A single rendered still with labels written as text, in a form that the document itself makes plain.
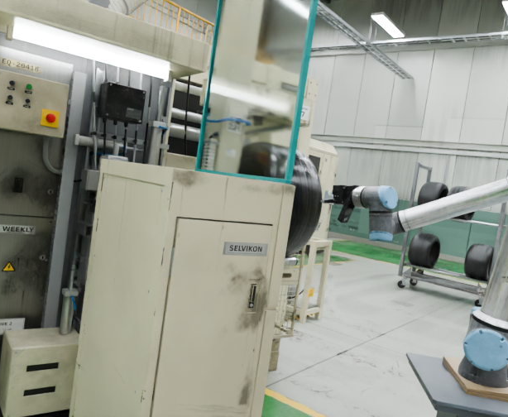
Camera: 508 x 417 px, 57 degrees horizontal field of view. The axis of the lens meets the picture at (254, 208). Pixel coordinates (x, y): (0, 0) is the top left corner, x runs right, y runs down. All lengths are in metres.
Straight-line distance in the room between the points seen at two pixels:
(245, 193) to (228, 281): 0.24
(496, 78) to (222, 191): 12.54
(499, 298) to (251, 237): 0.94
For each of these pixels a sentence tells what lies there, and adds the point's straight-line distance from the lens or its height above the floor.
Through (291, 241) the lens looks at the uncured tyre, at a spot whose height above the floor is 1.01.
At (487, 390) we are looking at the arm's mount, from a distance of 2.03.
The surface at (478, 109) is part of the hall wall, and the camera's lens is 13.44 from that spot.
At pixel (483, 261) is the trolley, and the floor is 0.66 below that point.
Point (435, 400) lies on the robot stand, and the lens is 1.88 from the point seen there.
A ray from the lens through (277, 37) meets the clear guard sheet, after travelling 1.55.
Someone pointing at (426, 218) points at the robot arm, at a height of 1.22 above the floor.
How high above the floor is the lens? 1.26
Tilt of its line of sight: 3 degrees down
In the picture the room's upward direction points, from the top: 8 degrees clockwise
